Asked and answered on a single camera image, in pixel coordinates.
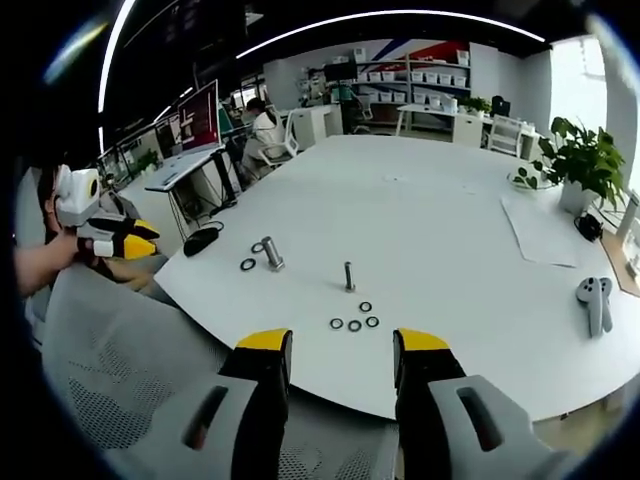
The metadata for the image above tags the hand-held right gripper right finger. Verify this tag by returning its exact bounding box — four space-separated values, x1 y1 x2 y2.
392 327 570 480

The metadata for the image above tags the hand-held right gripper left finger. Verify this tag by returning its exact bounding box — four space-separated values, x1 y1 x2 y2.
115 327 295 480

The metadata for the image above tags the large steel bolt stud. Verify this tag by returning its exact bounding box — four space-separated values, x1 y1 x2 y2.
260 235 287 274

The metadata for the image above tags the person's left hand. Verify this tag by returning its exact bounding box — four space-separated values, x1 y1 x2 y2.
45 227 97 267

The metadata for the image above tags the black computer mouse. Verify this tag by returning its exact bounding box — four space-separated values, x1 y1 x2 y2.
182 228 221 258

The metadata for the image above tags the grey mesh office chair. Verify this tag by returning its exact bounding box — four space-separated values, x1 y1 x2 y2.
24 267 401 480

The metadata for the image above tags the white standing desk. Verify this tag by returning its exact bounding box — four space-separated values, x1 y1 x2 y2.
144 143 239 237

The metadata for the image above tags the large computer monitor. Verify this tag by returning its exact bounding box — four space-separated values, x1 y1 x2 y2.
176 78 224 154

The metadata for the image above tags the white office chair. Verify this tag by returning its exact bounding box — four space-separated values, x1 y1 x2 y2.
258 109 301 169

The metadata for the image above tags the grey handheld controller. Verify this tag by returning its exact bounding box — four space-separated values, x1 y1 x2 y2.
597 276 615 334
575 276 606 339

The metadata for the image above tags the white paper sheet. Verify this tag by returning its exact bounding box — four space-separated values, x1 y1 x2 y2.
500 194 581 269

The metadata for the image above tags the small black device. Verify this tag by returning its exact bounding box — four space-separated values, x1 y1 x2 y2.
574 212 604 244

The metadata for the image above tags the small plant in glass bowl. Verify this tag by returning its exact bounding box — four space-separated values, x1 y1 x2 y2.
506 160 555 192

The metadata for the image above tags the white stand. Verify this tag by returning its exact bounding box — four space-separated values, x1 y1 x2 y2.
616 190 640 282

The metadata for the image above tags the white cabinet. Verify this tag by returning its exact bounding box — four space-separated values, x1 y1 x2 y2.
451 112 485 147

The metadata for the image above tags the white slatted chair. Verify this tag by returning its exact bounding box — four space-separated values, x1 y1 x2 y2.
486 113 524 157

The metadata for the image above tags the green potted plant white pot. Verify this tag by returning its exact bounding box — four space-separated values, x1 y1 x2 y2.
538 115 627 214

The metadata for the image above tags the storage shelf with white bins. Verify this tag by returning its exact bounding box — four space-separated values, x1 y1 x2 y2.
349 48 474 127

